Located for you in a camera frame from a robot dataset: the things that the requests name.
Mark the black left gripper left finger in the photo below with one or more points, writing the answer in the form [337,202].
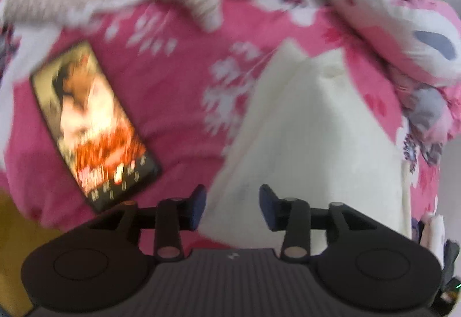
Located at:
[169,218]

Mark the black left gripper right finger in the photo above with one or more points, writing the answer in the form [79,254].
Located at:
[296,219]

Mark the white fleece yellow garment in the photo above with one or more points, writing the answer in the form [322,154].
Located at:
[307,134]

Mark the white folded clothes stack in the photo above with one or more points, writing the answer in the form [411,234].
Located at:
[433,233]

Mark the smartphone with lit screen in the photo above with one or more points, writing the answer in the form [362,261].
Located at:
[92,132]

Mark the pink floral bed sheet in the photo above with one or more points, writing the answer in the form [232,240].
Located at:
[187,94]

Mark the blue pink floral duvet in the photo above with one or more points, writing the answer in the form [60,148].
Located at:
[420,41]

